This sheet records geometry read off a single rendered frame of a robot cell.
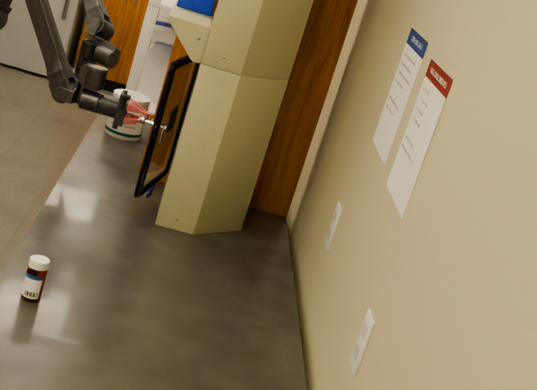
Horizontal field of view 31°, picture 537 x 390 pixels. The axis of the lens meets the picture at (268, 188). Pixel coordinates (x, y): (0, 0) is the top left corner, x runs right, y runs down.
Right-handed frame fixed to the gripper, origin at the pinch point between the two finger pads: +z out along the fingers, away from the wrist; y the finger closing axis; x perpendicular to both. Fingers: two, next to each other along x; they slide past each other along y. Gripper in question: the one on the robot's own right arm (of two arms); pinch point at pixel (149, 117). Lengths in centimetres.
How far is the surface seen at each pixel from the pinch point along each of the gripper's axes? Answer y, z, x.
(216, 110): 9.9, 17.2, -11.6
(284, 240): -26, 48, 5
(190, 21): 30.9, 4.3, -11.0
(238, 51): 27.0, 18.5, -11.7
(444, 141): 37, 54, -104
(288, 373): -27, 47, -77
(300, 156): -5, 47, 26
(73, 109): -116, -71, 415
